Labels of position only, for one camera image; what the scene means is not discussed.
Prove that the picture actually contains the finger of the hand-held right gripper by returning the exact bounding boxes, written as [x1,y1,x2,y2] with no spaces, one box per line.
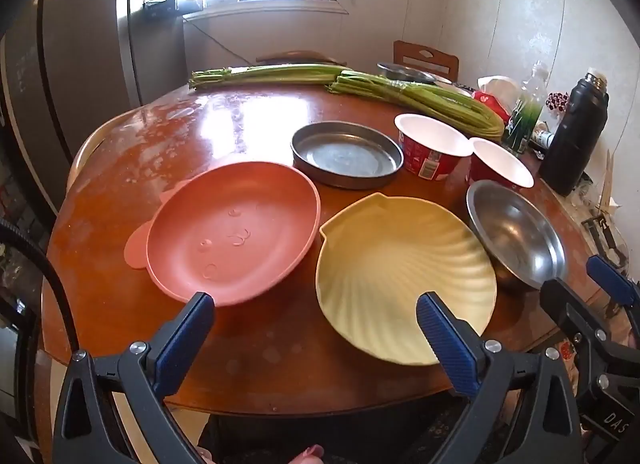
[586,254,640,307]
[540,278,626,395]

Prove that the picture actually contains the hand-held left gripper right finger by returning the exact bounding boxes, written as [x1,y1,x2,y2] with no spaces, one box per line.
[416,291,583,464]

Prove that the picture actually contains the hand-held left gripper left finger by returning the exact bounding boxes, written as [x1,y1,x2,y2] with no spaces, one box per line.
[52,291,216,464]

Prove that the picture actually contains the yellow shell-shaped plate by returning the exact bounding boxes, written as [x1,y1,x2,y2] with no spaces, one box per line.
[316,193,498,367]

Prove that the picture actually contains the stainless steel bowl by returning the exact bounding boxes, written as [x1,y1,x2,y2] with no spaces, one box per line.
[466,180,568,292]

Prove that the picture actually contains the pink plate with ears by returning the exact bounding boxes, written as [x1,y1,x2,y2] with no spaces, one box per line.
[125,161,322,307]

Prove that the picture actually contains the red and white paper bowl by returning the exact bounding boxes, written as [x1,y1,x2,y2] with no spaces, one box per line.
[466,138,536,192]
[394,114,473,181]

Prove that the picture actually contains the round grey metal pan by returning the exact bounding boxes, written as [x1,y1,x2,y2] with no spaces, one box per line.
[291,121,405,191]

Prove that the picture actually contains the dark patterned cloth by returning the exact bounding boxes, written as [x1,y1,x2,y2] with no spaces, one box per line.
[200,411,451,464]

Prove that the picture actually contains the black thermos flask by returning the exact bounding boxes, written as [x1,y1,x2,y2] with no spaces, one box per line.
[537,71,610,197]

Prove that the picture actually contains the small white bottle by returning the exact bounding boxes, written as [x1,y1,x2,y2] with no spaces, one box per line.
[530,126,556,149]

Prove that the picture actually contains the red tissue pack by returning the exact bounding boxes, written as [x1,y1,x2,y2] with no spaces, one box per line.
[472,76,517,119]

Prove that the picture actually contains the light wooden chair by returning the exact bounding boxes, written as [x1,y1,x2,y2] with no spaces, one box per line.
[65,108,146,195]

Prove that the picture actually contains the thick celery bundle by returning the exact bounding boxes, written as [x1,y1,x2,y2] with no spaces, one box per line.
[325,70,506,139]

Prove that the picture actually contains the white ceramic bowl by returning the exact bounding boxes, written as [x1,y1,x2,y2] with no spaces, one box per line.
[435,76,475,94]

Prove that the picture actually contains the deep steel bowl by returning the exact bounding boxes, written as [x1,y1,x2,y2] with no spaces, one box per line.
[377,62,441,85]

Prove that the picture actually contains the long celery bundle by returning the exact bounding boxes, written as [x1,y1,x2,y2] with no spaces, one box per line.
[189,64,351,90]

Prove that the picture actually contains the grey refrigerator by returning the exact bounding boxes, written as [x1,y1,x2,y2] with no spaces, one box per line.
[0,0,146,225]

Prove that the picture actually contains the wooden chair with curved back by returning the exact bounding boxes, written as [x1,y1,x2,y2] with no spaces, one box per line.
[255,50,346,65]

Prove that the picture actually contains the white windowsill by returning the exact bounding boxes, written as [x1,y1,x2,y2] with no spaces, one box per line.
[182,0,351,20]

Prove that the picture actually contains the black metal bracket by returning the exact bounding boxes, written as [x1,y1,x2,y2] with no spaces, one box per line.
[582,216,622,265]

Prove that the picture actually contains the black cable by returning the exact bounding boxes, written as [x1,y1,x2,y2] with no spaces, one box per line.
[0,219,82,360]

